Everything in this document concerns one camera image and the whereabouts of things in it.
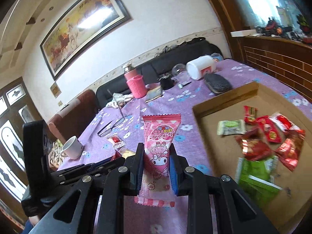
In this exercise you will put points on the shallow cardboard box tray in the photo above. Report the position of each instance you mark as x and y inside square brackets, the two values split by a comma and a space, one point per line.
[285, 211]

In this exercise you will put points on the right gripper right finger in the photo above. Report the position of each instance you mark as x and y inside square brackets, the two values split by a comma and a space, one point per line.
[215, 203]

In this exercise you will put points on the pale green white packet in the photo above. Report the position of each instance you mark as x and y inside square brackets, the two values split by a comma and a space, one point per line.
[235, 127]

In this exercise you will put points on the wooden brick-pattern counter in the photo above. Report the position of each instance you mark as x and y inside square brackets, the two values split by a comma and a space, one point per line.
[286, 60]

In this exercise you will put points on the brown chair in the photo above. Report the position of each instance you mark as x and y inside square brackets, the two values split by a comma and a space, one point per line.
[74, 117]

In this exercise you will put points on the pink cartoon snack packet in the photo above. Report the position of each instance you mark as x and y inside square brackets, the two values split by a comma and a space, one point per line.
[158, 133]

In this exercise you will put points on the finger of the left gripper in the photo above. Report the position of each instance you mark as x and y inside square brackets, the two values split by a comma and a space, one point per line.
[74, 172]
[101, 167]

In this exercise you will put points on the purple floral tablecloth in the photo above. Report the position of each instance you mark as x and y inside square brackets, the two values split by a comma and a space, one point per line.
[196, 162]

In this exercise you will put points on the black leather sofa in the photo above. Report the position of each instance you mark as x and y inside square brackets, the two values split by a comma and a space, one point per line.
[153, 69]

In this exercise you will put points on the yellow biscuit clear packet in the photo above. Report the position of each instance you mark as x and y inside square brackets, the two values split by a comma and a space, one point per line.
[123, 152]

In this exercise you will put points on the framed horse painting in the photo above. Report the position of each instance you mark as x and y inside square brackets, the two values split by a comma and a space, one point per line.
[80, 26]

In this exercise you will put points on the black rimmed eyeglasses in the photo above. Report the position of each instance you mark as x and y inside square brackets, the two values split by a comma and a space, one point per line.
[107, 129]

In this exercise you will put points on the red white snack packet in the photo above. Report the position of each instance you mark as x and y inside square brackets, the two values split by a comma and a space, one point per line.
[283, 123]

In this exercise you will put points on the small notebook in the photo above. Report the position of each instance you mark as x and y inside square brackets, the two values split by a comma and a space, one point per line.
[154, 94]

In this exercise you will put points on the black textured glasses case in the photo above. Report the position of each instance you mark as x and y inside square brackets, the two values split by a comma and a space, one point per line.
[217, 84]

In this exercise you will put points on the white plastic jar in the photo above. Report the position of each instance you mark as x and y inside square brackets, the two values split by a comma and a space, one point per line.
[199, 67]

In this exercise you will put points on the white crumpled cloth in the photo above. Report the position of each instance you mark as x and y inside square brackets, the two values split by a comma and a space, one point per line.
[119, 100]

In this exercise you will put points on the clear glass cup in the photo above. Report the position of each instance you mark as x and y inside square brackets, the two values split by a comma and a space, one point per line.
[179, 71]

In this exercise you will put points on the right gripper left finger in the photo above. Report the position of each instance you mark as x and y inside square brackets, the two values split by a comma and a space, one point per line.
[93, 202]

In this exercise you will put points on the dark red foil snack bag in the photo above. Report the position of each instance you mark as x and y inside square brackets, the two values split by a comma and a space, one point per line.
[289, 151]

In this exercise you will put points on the pink knit-sleeved thermos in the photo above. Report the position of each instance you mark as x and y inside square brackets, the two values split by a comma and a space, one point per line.
[134, 81]

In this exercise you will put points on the small black lighter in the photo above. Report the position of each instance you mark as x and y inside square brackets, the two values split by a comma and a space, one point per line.
[181, 85]

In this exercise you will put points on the small white red packet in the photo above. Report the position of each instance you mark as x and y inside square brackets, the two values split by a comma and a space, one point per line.
[116, 141]

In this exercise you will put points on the white flat box on counter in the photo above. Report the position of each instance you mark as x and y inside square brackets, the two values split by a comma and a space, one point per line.
[243, 33]

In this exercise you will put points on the small red candy packet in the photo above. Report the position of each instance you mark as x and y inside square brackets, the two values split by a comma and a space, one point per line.
[250, 115]

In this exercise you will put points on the green foil snack bag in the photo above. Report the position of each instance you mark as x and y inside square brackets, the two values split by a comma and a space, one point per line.
[262, 169]

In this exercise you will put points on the white ceramic mug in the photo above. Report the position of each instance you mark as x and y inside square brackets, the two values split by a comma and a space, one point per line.
[72, 148]

